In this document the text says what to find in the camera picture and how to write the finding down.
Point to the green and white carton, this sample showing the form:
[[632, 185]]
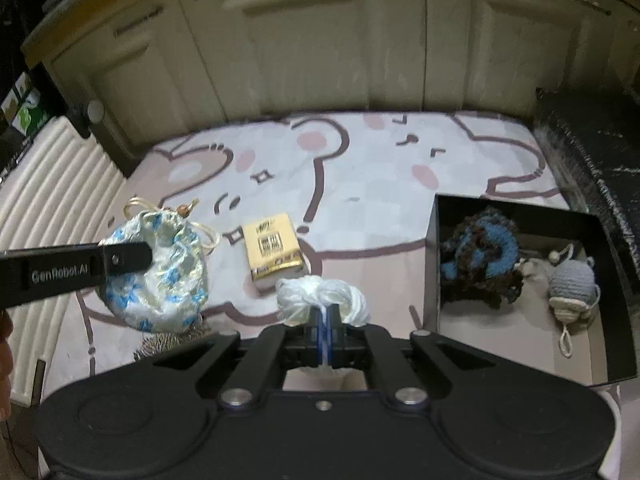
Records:
[[25, 110]]

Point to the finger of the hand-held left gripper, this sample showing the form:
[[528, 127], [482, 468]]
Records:
[[127, 259]]

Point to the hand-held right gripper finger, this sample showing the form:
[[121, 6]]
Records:
[[331, 340], [319, 340]]

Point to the small yellow box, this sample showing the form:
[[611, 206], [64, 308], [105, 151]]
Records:
[[272, 247]]

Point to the white ribbed suitcase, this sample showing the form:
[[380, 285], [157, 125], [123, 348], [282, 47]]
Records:
[[50, 185]]

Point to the white yarn ball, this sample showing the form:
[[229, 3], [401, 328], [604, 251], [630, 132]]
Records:
[[300, 295]]

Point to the black box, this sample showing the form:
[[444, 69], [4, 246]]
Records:
[[500, 345]]

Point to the bear print blanket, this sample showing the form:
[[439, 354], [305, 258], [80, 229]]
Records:
[[375, 185]]

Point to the grey crochet mouse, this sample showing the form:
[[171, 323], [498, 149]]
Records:
[[570, 285]]

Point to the black wrapped bench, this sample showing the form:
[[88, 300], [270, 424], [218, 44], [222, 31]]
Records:
[[590, 150]]

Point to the cream cabinet door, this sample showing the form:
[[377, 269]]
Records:
[[627, 55], [150, 85], [300, 50], [515, 45]]

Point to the dark crochet yarn piece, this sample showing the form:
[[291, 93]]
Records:
[[480, 255]]

